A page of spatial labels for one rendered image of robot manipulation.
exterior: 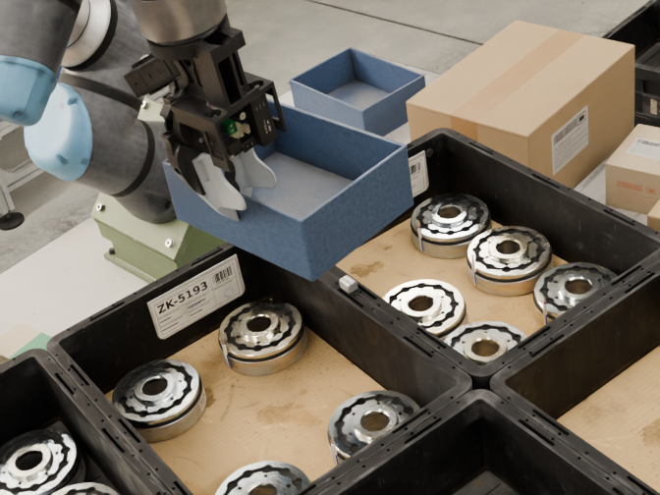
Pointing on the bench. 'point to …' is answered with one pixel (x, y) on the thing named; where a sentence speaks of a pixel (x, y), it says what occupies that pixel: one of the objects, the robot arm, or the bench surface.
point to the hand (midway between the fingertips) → (232, 203)
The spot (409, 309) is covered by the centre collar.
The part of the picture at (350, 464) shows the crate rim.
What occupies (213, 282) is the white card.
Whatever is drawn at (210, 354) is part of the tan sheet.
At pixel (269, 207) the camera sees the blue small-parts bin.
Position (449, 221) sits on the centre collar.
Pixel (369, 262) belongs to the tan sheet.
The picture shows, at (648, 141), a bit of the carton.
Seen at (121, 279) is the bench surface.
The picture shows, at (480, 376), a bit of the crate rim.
